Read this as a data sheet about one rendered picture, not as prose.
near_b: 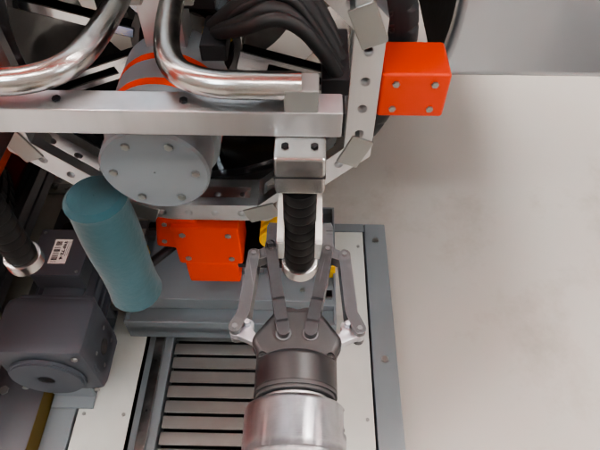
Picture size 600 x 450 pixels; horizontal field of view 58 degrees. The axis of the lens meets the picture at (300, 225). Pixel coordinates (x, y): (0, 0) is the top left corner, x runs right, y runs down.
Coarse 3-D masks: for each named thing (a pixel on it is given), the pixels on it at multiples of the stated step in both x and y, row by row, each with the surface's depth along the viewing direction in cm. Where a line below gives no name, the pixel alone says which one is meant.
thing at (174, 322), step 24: (144, 312) 131; (168, 312) 131; (192, 312) 131; (216, 312) 131; (264, 312) 131; (336, 312) 129; (144, 336) 133; (168, 336) 133; (192, 336) 133; (216, 336) 132
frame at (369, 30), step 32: (352, 0) 63; (384, 0) 65; (0, 32) 72; (352, 32) 69; (384, 32) 64; (0, 64) 74; (352, 64) 68; (352, 96) 72; (352, 128) 76; (32, 160) 82; (64, 160) 83; (96, 160) 89; (352, 160) 81; (224, 192) 94; (256, 192) 92
